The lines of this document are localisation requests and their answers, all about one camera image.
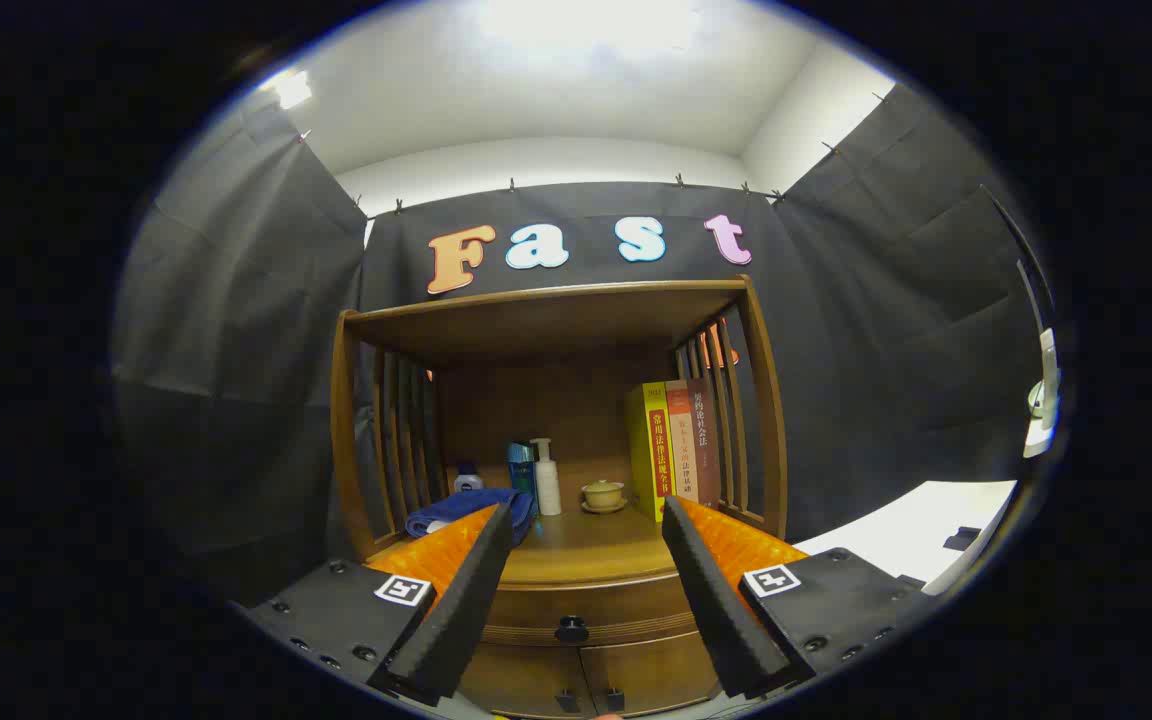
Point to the wooden drawer with black knob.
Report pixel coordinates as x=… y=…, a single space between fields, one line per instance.
x=536 y=605

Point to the small white blue-capped bottle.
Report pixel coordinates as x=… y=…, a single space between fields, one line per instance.
x=468 y=480

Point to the beige saucer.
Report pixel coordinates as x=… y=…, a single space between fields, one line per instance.
x=603 y=509

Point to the yellow book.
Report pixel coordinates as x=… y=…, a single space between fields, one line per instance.
x=648 y=460

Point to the blue folded towel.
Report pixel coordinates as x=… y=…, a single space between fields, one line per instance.
x=466 y=505

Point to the wooden cabinet with slatted shelf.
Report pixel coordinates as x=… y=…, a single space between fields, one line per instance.
x=536 y=320

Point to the white wall fixture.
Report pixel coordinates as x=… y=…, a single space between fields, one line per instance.
x=1044 y=400

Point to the wooden countertop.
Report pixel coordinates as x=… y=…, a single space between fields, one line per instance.
x=596 y=545

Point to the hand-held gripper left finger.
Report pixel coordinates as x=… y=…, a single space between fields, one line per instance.
x=461 y=610

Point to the teal blue bottle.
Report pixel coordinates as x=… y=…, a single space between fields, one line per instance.
x=520 y=468

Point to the brown book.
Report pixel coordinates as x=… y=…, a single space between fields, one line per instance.
x=706 y=440

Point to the beige lidded teacup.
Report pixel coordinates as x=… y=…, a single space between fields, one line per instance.
x=603 y=492

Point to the white pump bottle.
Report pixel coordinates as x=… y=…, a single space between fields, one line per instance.
x=547 y=485

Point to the white drawer unit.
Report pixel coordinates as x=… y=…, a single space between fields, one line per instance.
x=916 y=530

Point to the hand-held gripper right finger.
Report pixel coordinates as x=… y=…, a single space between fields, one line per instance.
x=716 y=610

